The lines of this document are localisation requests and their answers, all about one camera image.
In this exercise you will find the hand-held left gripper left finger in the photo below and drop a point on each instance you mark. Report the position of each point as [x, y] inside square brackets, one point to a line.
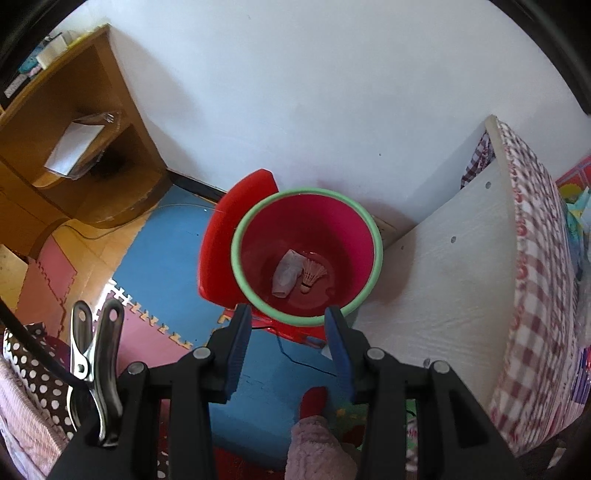
[238, 350]

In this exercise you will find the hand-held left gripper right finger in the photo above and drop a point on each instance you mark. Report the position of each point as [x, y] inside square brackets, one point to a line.
[341, 355]

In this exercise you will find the white feather shuttlecock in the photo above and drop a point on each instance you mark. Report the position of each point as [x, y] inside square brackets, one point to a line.
[313, 274]

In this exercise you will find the small white wrapper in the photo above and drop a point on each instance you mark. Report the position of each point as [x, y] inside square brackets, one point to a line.
[286, 272]

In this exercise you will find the red bucket green rim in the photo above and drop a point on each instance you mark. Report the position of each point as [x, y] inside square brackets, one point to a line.
[323, 230]

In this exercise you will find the teal wet wipes pack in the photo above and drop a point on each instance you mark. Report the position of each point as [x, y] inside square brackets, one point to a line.
[581, 217]

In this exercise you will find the red sock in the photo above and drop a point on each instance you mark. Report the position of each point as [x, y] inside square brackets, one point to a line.
[314, 401]

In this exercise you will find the pink fleece pants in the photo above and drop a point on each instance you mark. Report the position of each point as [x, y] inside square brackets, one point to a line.
[318, 452]

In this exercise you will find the colourful foam floor mat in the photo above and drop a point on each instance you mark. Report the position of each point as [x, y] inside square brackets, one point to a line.
[175, 258]

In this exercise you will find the red plastic stool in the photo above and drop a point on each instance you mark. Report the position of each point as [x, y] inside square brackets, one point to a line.
[221, 240]

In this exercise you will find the white wooden bed board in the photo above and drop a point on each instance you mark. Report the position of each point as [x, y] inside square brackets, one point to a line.
[438, 286]

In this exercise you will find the metal spring clip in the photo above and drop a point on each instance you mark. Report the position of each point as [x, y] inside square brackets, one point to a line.
[104, 350]

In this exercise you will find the brown polka dot cloth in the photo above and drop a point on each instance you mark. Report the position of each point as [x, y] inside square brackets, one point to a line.
[37, 369]

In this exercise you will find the pink fuzzy cloth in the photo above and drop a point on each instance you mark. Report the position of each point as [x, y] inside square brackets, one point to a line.
[23, 429]

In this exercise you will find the heart patchwork blanket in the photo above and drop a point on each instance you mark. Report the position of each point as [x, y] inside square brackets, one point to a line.
[584, 369]

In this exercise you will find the white paper in clear sleeve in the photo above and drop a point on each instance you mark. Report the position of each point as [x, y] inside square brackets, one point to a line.
[74, 143]

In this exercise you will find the wooden shelf unit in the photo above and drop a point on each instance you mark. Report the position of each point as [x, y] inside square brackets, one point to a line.
[120, 92]

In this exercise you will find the teal small item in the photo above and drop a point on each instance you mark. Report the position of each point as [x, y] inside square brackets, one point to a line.
[32, 64]

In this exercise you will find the white small box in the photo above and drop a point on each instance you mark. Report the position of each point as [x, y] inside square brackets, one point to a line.
[53, 50]

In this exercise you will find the red floral wall sheet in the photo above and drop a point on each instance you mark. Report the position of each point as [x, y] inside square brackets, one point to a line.
[579, 177]

